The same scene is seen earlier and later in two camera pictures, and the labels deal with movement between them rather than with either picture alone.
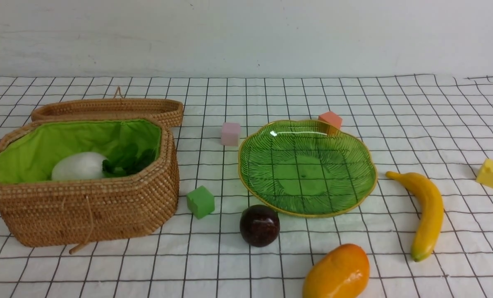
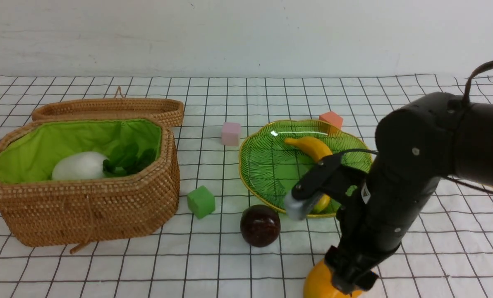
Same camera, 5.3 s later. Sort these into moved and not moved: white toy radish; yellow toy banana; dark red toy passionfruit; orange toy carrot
Moved: yellow toy banana
Not moved: dark red toy passionfruit; orange toy carrot; white toy radish
